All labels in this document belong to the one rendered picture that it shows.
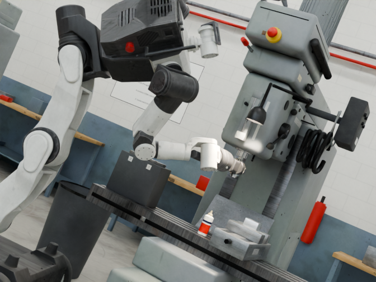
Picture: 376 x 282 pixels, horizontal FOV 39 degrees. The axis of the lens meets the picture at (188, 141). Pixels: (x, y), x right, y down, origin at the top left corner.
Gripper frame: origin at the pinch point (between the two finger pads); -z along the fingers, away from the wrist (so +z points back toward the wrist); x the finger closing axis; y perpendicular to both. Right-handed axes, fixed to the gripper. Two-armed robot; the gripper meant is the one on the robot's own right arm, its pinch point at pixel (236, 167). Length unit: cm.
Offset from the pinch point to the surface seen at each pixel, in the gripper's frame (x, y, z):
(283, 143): -8.7, -18.0, -13.4
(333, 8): -2, -85, -19
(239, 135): -3.1, -12.0, 12.8
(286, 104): -11.2, -31.8, 2.6
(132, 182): 37.7, 24.7, 14.6
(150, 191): 28.7, 24.7, 12.0
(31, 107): 524, 28, -268
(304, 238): 119, 34, -388
